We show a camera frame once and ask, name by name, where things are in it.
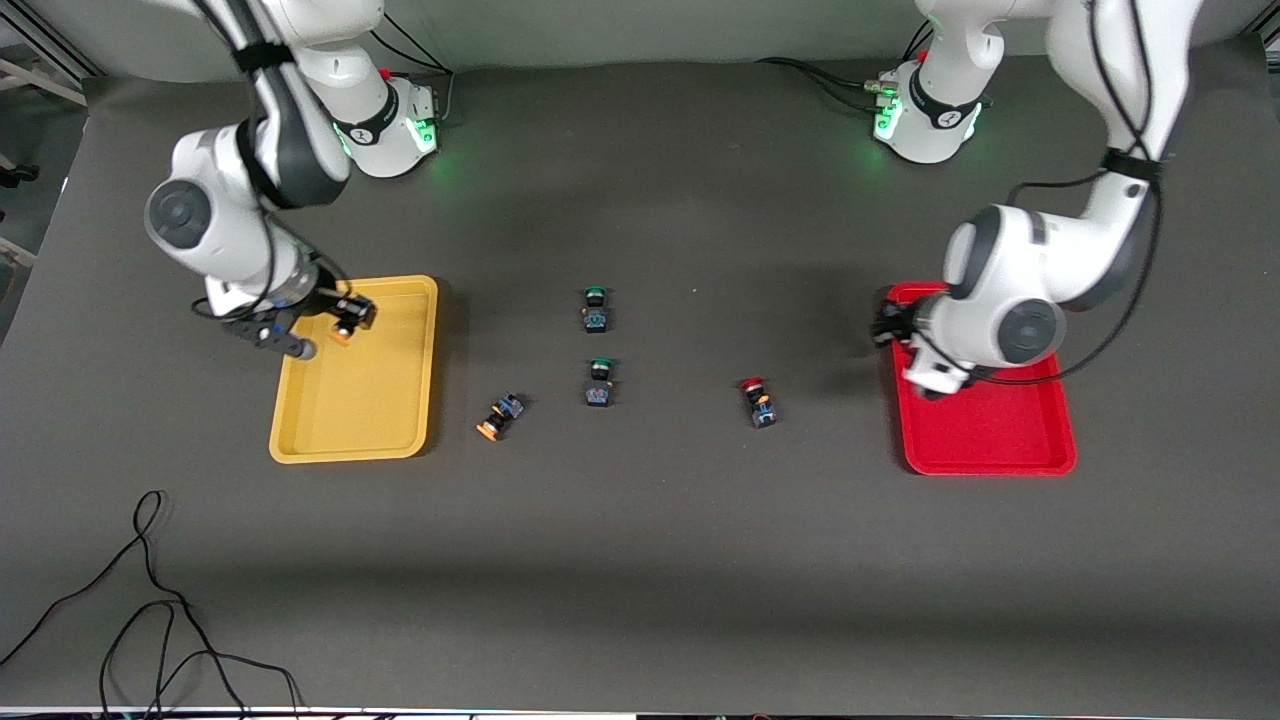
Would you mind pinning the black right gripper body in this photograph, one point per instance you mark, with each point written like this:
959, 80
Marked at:
326, 299

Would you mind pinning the yellow push button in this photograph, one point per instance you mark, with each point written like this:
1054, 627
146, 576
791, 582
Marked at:
342, 335
498, 417

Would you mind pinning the red mushroom push button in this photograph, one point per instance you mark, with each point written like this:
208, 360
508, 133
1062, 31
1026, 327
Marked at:
758, 402

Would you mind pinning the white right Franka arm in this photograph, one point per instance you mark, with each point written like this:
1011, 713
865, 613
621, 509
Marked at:
210, 220

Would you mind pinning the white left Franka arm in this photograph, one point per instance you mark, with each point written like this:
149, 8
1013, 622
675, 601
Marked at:
1030, 270

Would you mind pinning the yellow plastic tray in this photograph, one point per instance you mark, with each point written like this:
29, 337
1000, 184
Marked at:
360, 390

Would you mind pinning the red plastic tray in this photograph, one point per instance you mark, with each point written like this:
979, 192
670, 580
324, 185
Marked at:
990, 430

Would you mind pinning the green push button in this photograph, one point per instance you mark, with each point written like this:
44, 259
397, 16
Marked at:
595, 310
599, 385

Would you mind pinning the dark grey table mat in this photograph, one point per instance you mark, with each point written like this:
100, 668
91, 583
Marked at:
640, 560

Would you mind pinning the aluminium frame bar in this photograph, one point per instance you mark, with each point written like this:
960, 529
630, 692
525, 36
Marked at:
40, 45

